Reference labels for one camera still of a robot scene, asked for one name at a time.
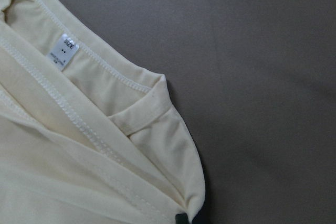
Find cream long-sleeve printed shirt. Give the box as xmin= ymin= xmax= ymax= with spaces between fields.
xmin=1 ymin=0 xmax=205 ymax=223

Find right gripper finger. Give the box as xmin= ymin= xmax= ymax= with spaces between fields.
xmin=175 ymin=213 xmax=189 ymax=224

